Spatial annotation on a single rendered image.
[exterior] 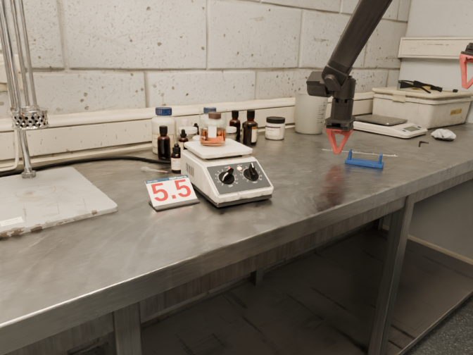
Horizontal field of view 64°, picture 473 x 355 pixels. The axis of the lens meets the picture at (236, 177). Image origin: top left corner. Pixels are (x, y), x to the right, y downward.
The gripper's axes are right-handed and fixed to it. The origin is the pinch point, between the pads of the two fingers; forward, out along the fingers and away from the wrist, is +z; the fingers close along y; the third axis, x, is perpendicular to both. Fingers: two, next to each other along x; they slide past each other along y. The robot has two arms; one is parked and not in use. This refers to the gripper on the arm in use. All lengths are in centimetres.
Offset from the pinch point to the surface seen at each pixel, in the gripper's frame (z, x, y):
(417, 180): 3.7, 21.2, 5.9
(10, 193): 2, -52, 61
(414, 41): -33, 13, -111
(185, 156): -3.3, -26.4, 37.3
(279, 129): -0.9, -22.9, -16.2
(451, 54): -27, 30, -103
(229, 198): 1.1, -11.6, 45.0
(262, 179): -0.9, -8.0, 37.1
